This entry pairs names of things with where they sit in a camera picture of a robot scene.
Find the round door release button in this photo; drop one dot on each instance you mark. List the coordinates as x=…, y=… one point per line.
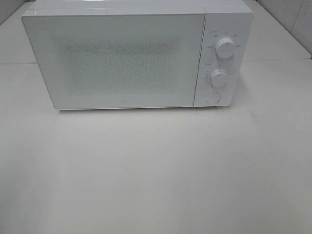
x=213, y=97

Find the white timer knob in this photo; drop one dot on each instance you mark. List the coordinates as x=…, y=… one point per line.
x=219, y=77

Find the white microwave door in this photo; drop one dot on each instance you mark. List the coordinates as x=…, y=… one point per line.
x=111, y=62

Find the white microwave oven body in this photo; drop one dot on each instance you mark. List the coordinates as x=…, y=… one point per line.
x=222, y=18

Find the upper white power knob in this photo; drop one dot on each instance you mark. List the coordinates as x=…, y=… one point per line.
x=225, y=47

